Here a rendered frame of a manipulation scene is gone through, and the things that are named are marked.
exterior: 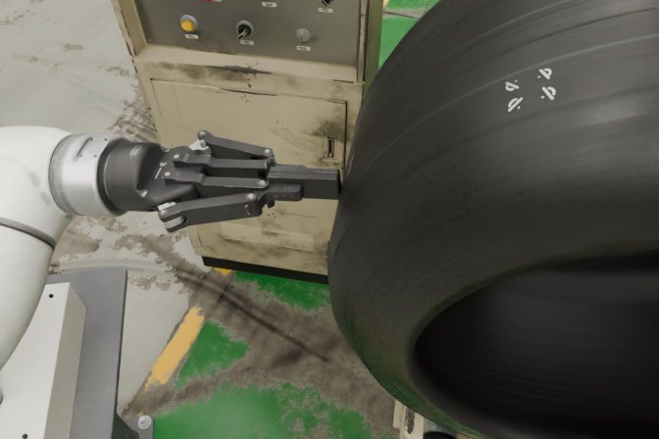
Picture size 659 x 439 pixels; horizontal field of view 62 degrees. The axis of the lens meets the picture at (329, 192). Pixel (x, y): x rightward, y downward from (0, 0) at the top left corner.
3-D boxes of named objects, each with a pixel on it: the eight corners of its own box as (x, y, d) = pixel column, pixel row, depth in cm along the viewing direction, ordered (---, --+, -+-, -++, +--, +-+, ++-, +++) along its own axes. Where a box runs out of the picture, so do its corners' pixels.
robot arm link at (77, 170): (78, 116, 60) (126, 116, 59) (114, 172, 67) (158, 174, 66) (34, 175, 54) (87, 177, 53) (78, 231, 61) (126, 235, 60)
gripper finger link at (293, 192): (252, 181, 55) (244, 204, 53) (301, 182, 54) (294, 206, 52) (256, 191, 56) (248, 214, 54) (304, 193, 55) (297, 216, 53)
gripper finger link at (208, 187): (165, 168, 56) (160, 177, 55) (268, 173, 54) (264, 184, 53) (177, 193, 59) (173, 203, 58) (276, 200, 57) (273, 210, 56)
